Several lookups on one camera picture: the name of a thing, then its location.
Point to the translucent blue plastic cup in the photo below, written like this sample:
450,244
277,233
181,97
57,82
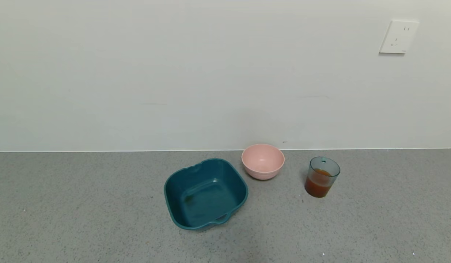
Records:
322,164

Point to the brown liquid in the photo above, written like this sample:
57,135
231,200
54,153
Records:
317,188

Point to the pink round bowl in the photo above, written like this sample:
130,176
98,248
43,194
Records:
262,162

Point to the teal square plastic basin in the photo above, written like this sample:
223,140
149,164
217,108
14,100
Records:
205,193

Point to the white wall power outlet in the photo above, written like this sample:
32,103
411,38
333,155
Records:
398,36

